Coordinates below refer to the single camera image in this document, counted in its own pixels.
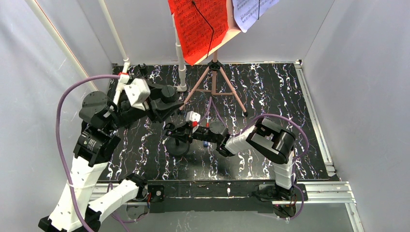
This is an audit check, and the red sheet music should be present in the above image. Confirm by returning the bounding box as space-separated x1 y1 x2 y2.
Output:
168 0 229 65

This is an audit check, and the black microphone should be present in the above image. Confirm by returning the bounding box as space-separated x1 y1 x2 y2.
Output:
160 85 178 103

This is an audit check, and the blue red screwdriver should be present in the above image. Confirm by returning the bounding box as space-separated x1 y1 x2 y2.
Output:
203 119 209 147

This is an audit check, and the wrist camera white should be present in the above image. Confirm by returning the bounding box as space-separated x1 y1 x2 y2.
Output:
124 78 150 111
185 111 201 128

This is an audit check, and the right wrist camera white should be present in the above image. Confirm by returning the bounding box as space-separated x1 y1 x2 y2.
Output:
185 111 201 128

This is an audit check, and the pink tripod music stand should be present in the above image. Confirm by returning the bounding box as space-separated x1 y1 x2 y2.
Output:
173 0 248 116

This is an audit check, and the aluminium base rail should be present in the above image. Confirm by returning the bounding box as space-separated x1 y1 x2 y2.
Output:
60 181 364 232

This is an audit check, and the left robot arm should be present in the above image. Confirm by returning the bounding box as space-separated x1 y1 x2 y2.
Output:
38 78 183 232

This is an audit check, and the white sheet music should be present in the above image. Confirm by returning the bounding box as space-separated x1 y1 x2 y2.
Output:
232 0 279 33

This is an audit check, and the white PVC pipe frame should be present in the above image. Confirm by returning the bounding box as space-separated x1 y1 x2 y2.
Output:
27 0 187 92

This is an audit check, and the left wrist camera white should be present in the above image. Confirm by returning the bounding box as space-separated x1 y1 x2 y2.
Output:
124 78 150 111

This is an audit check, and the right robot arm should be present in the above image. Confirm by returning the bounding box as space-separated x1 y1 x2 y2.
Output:
163 117 296 200

